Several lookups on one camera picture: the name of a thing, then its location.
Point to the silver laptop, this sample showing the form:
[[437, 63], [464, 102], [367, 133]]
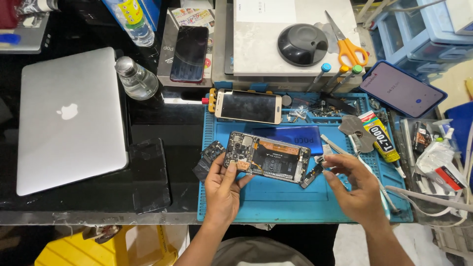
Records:
[[70, 122]]

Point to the flat metal spudger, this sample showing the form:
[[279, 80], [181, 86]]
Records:
[[334, 144]]

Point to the white toothbrush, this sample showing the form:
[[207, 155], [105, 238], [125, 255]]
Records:
[[384, 194]]

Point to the person's left hand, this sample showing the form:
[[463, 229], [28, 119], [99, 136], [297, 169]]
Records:
[[220, 195]]

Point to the round metal opening tool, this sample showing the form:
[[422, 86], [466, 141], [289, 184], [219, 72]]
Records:
[[355, 129]]

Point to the grey phone box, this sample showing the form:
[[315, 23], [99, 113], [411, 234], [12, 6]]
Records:
[[164, 55]]

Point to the black round dome base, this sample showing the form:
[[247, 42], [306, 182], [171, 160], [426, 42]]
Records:
[[301, 46]]

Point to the smartphone with exposed battery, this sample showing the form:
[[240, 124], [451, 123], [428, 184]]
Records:
[[275, 159]]

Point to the clear plastic water bottle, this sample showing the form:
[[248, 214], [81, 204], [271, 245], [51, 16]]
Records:
[[138, 27]]

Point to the white screen separator machine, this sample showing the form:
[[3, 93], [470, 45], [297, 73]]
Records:
[[258, 48]]

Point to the yellow plastic stool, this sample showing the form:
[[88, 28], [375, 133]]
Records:
[[111, 249]]

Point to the person's grey trousers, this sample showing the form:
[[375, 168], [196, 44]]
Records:
[[258, 253]]

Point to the person's right hand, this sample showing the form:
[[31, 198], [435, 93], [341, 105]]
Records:
[[360, 195]]

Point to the glass bottle with metal cap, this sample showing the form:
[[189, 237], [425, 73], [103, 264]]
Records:
[[137, 81]]

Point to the black glass screen panel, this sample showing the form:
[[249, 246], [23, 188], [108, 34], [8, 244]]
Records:
[[149, 177]]

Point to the screwdriver with orange cap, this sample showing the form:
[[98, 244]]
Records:
[[337, 77]]

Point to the blue phone back cover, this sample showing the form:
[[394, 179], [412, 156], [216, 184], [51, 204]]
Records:
[[299, 136]]

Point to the clear tray of repair supplies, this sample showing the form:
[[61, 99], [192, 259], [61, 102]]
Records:
[[436, 159]]

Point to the black camera frame part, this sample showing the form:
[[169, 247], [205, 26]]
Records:
[[210, 153]]

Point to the small black phone cover part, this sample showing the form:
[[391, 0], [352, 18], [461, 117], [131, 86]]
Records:
[[312, 176]]

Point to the smartphone in blue case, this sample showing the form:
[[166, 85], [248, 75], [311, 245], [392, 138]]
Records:
[[402, 90]]

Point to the screwdriver with blue cap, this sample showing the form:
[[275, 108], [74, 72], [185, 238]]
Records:
[[318, 77]]

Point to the yellow phone clamp holder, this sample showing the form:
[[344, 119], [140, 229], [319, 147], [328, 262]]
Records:
[[211, 99]]

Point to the yellow and black glue tube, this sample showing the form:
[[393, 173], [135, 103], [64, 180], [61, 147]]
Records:
[[380, 138]]

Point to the black smartphone with dark screen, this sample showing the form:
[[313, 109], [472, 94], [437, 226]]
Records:
[[189, 53]]

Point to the blue silicone repair mat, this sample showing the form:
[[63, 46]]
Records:
[[284, 203]]

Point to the grey device with blue button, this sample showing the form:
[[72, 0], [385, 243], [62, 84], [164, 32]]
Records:
[[26, 35]]

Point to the blue plastic drawer unit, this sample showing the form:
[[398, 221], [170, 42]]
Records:
[[421, 33]]

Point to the pile of screws and parts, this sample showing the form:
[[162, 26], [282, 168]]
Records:
[[325, 109]]

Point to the screwdriver with green cap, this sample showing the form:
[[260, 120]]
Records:
[[347, 78]]

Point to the gold smartphone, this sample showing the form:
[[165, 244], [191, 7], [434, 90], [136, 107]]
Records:
[[248, 106]]

